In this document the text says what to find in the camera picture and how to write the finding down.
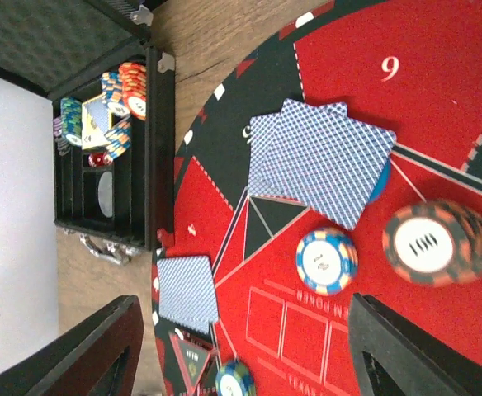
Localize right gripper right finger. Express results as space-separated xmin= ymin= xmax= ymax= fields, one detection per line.
xmin=348 ymin=293 xmax=482 ymax=395

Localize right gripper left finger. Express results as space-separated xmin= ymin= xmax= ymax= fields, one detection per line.
xmin=0 ymin=295 xmax=144 ymax=395

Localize dealt blue playing card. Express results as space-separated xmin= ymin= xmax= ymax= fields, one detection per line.
xmin=157 ymin=256 xmax=219 ymax=334

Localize blue chip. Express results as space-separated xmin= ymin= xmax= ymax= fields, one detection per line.
xmin=295 ymin=228 xmax=358 ymax=295

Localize teal chip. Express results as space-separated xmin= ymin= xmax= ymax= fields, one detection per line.
xmin=215 ymin=360 xmax=257 ymax=396

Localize dealt card top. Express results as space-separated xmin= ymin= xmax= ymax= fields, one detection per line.
xmin=247 ymin=113 xmax=285 ymax=198
xmin=262 ymin=99 xmax=396 ymax=231

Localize blue blind button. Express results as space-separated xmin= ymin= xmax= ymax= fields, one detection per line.
xmin=368 ymin=161 xmax=391 ymax=204

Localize red dice in case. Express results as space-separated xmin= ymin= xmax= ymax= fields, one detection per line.
xmin=87 ymin=152 xmax=113 ymax=167

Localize round red black poker mat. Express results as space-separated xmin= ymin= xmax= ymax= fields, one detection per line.
xmin=152 ymin=1 xmax=482 ymax=395

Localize purple chips in case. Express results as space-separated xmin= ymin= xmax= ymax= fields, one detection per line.
xmin=53 ymin=116 xmax=70 ymax=157

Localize card deck in case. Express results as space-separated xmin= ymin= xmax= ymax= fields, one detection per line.
xmin=82 ymin=94 xmax=113 ymax=150

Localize teal chips in case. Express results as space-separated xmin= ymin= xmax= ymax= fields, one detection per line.
xmin=60 ymin=97 xmax=83 ymax=147

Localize black poker chip case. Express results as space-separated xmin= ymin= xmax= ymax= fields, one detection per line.
xmin=0 ymin=1 xmax=175 ymax=265

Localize orange chips in case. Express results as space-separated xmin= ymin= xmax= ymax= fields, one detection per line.
xmin=119 ymin=62 xmax=147 ymax=120

